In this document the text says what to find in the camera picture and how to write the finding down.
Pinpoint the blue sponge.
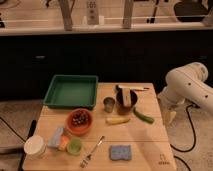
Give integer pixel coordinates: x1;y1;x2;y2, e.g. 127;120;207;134
109;145;132;161

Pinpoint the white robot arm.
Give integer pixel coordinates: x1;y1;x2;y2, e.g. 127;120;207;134
157;62;213;125

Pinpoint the green plastic tray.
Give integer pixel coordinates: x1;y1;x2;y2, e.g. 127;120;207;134
43;75;98;109

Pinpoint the green cucumber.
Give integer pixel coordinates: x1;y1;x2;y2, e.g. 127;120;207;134
133;108;155;124

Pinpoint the dark brown bowl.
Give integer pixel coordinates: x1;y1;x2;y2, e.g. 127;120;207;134
116;89;138;115

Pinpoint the wooden block in bowl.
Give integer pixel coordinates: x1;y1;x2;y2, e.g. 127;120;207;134
122;88;131;107

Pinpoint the small metal cup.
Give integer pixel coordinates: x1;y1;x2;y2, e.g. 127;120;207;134
103;97;115;113

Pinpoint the orange bowl with grapes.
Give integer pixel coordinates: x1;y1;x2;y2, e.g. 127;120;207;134
65;108;93;136

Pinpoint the metal fork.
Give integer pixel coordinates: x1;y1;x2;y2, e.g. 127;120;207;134
80;136;105;168

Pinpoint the small green cup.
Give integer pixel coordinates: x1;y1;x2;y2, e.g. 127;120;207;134
66;138;82;156

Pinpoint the orange toy block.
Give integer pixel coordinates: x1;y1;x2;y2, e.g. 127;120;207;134
58;135;70;151

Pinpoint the light blue cloth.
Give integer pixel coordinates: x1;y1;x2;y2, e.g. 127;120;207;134
47;126;64;148

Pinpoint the white remote on shelf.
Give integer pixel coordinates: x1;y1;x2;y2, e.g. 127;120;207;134
86;0;99;25

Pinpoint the black cable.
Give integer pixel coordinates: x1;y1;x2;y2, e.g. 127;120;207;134
170;103;201;171

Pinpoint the knife with wooden handle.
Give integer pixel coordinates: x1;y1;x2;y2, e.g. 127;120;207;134
115;84;149;91

